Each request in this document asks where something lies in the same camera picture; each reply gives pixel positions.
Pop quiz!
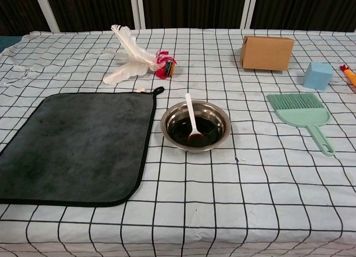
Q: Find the light blue foam cube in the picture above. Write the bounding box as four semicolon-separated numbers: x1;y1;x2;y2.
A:
302;61;334;90

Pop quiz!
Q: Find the orange red toy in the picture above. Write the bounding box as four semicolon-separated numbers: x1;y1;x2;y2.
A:
339;64;356;88

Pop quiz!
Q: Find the stainless steel bowl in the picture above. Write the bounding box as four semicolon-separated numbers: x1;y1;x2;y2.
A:
160;100;233;153

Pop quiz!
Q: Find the dark grey microfibre mat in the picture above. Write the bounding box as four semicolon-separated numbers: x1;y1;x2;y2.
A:
0;86;165;208

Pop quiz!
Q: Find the white feather shuttlecock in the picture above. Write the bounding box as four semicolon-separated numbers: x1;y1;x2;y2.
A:
102;24;178;85

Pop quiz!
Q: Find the white partition frame post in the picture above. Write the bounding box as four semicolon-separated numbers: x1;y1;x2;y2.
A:
129;0;146;29
239;0;259;29
33;0;60;33

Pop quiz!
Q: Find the mint green hand brush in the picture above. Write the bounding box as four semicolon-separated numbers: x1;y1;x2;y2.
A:
266;93;337;157

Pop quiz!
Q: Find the brown cardboard box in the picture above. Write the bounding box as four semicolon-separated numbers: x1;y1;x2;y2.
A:
239;36;295;72

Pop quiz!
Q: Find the white black-checked tablecloth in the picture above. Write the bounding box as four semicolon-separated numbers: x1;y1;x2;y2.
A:
0;28;356;257

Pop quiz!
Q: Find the teal table padding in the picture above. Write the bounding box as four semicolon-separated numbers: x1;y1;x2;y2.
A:
0;35;22;52

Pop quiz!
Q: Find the white plastic spoon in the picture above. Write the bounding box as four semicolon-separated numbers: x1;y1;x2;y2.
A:
185;93;205;141

